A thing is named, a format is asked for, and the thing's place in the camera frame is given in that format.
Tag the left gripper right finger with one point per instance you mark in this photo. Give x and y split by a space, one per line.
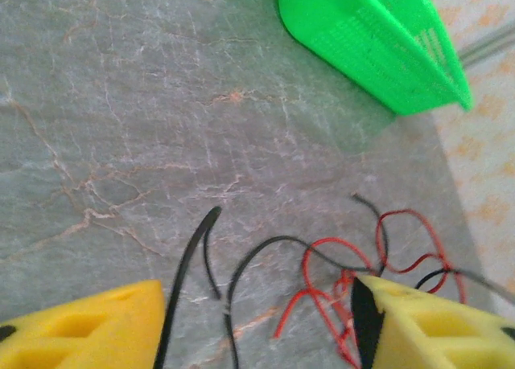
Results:
434 337

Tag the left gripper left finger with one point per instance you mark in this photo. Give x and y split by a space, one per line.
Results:
80 329

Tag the green plastic mesh basket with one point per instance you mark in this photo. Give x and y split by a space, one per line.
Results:
374 43

